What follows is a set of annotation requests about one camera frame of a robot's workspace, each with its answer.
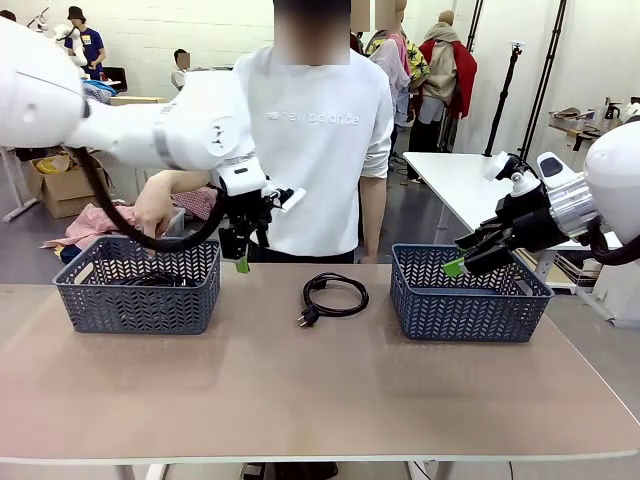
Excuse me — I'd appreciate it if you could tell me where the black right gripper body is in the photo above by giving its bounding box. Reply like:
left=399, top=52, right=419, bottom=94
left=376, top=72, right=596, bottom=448
left=494, top=187, right=564, bottom=251

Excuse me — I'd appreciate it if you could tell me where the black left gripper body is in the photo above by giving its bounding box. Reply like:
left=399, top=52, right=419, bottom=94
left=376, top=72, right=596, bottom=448
left=226, top=188, right=275, bottom=232

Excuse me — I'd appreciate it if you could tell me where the black braided USB cable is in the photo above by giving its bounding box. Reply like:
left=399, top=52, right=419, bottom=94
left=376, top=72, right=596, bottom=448
left=115, top=271, right=199, bottom=290

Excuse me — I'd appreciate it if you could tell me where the person's right forearm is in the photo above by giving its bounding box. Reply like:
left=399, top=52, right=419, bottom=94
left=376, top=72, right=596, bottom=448
left=167, top=169, right=224, bottom=196

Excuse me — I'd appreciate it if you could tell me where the person's left forearm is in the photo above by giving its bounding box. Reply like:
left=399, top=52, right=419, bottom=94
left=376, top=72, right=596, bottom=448
left=358, top=175, right=389, bottom=256

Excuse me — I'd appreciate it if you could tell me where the person's right hand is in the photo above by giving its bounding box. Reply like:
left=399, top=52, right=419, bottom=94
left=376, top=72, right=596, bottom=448
left=133, top=172, right=176, bottom=255

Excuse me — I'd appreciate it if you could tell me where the red checked clothes heap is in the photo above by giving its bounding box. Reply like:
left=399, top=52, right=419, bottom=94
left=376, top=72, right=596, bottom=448
left=171, top=187, right=227, bottom=220

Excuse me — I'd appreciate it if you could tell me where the blue-grey plastic basket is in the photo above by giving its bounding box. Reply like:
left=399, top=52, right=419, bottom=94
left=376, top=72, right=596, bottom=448
left=389, top=243, right=555, bottom=343
left=53, top=235, right=222, bottom=335

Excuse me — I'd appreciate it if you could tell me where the clear plastic bin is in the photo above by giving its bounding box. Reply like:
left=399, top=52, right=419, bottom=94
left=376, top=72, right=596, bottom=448
left=158, top=207, right=187, bottom=239

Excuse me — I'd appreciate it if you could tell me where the person in white sweatshirt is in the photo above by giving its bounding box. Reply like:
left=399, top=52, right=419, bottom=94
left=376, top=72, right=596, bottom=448
left=232, top=0, right=396, bottom=265

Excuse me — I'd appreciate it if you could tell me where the white side table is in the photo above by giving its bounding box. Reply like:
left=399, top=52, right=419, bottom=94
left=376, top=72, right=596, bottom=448
left=402, top=151, right=624, bottom=254

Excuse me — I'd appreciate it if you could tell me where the black tripod stand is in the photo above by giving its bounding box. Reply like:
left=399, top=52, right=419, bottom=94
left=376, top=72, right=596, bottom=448
left=482, top=42, right=526, bottom=160

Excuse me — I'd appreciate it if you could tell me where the black double pole stand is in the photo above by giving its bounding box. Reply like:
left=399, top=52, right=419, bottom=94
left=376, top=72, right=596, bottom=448
left=519, top=0, right=570, bottom=162

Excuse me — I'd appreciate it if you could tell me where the pink checked cloth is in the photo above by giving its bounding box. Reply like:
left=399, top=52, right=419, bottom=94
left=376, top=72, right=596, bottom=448
left=42, top=202, right=187, bottom=251

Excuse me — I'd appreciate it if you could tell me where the seated person with phone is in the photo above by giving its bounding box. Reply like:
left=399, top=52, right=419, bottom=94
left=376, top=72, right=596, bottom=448
left=169, top=48, right=195, bottom=92

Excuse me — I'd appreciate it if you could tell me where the flat cardboard box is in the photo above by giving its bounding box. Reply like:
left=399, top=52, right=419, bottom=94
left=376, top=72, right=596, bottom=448
left=109, top=95, right=171, bottom=107

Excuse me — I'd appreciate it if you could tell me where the mannequin with red coat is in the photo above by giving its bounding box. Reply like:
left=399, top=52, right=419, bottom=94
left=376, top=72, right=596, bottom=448
left=418, top=9, right=479, bottom=154

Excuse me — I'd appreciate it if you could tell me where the open cardboard box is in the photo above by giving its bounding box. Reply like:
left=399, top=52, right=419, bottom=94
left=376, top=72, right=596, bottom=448
left=27, top=153, right=112, bottom=220

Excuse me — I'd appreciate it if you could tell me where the black chair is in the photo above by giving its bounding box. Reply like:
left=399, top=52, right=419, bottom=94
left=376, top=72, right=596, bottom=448
left=101, top=67, right=130, bottom=95

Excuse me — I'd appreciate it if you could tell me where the pile of colourful clothes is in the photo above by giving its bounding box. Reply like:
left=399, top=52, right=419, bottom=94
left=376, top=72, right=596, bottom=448
left=82, top=79, right=120, bottom=106

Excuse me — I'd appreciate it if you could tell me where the mannequin with colourful shirts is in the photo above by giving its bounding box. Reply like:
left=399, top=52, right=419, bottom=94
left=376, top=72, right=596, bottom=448
left=366, top=0, right=432, bottom=129

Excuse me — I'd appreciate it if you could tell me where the person in blue shirt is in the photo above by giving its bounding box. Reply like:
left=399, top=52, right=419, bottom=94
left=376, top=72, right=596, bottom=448
left=63, top=5, right=107, bottom=81

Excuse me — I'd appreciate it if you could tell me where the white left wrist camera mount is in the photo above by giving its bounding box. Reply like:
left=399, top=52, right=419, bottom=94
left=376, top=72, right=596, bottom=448
left=269, top=187, right=308, bottom=215

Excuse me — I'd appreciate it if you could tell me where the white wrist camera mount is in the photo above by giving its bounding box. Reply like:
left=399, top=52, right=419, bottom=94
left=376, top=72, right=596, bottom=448
left=269, top=187, right=308, bottom=215
left=482, top=151, right=545, bottom=197

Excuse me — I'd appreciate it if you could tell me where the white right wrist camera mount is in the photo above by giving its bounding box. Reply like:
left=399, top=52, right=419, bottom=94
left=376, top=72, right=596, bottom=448
left=482, top=151, right=545, bottom=197

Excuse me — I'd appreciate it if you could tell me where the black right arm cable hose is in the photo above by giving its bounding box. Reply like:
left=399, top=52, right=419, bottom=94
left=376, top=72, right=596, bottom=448
left=587, top=219, right=640, bottom=266

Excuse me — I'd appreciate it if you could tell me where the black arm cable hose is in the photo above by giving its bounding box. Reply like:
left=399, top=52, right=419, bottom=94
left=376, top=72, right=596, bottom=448
left=69, top=144, right=230, bottom=254
left=587, top=219, right=640, bottom=266

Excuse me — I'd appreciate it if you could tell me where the wall shelf with items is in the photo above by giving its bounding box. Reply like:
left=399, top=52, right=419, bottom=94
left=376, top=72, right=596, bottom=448
left=547, top=99, right=640, bottom=152

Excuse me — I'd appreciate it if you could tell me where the black Schuko power cable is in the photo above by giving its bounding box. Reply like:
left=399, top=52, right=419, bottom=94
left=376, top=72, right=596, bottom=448
left=298, top=272, right=370, bottom=330

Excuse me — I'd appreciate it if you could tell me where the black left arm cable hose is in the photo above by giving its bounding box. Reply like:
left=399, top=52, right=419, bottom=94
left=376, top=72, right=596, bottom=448
left=69, top=144, right=230, bottom=254

